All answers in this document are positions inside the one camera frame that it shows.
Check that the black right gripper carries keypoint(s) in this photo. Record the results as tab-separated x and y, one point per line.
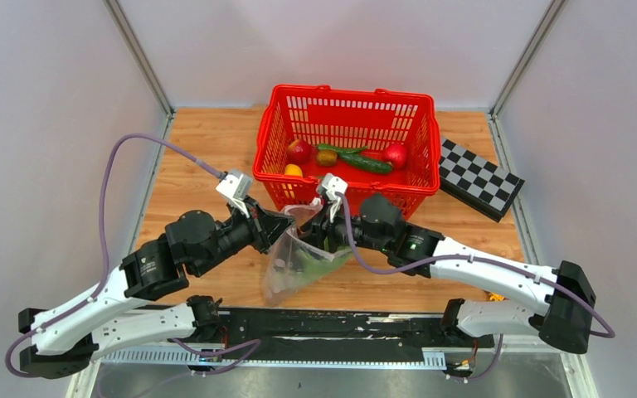
320	227

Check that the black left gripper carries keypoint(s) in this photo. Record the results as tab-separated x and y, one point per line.
265	226

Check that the green white napa cabbage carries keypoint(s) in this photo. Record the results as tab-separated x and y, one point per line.
312	262

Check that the clear zip top bag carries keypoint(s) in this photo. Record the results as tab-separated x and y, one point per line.
279	283

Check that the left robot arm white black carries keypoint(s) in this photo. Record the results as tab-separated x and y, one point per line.
66	339

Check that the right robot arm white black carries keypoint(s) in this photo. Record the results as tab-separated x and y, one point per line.
555	304

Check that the yellow lemon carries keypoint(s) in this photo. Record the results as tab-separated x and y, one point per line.
293	170

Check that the brown yellow fruit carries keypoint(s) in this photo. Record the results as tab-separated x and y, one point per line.
326	158

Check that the red apple left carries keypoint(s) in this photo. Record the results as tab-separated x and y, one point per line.
299	152

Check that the red apple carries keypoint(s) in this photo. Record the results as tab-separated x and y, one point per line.
299	152
396	155

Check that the dark green cucumber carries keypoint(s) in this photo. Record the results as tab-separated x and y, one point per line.
366	164

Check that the green chili pepper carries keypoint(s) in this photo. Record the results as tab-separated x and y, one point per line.
337	149

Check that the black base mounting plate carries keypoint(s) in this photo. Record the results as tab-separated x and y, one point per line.
336	336

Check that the red plastic shopping basket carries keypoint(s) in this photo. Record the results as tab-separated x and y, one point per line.
378	141

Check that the red apple right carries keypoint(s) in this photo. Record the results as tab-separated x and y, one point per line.
396	155

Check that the black white checkerboard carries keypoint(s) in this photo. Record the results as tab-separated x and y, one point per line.
477	182

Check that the yellow orange toy car right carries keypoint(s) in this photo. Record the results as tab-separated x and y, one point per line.
495	297

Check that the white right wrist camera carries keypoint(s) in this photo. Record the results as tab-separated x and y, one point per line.
332	189

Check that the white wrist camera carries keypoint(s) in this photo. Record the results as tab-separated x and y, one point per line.
234	187
332	189

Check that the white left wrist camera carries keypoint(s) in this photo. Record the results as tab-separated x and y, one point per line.
234	187

